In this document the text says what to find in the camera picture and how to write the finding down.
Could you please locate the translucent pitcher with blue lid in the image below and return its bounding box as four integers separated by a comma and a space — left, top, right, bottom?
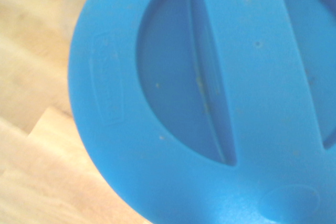
67, 0, 336, 224

